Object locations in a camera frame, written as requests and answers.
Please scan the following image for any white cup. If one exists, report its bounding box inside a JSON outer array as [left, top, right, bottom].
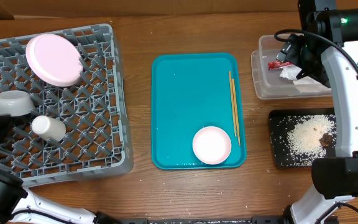
[[31, 116, 66, 141]]

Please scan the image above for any white napkin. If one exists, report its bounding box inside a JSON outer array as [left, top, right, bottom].
[[280, 65, 325, 93]]

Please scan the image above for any white round plate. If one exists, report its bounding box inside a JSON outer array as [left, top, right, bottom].
[[25, 34, 83, 87]]

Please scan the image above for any black waste tray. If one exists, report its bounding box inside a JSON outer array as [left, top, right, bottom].
[[268, 108, 335, 169]]

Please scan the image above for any grey small bowl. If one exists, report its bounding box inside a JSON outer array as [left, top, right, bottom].
[[0, 90, 35, 117]]

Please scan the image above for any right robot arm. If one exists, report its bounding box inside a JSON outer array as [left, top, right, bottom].
[[277, 0, 358, 223]]

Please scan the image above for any white rice pile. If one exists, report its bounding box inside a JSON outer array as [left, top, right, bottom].
[[287, 115, 336, 166]]

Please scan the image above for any brown food scrap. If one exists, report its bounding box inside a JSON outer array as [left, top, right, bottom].
[[319, 133, 333, 148]]

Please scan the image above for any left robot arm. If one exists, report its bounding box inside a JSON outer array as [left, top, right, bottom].
[[0, 169, 120, 224]]

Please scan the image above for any grey dishwasher rack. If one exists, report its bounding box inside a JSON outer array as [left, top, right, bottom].
[[0, 24, 134, 187]]

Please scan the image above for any teal plastic tray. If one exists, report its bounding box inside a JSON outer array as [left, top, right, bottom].
[[150, 53, 247, 170]]

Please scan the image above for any clear plastic bin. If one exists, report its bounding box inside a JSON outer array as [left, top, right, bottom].
[[251, 35, 331, 100]]

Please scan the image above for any pink small bowl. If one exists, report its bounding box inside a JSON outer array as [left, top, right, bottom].
[[192, 126, 232, 165]]

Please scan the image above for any red snack wrapper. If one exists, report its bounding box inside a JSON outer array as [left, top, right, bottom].
[[268, 60, 293, 70]]

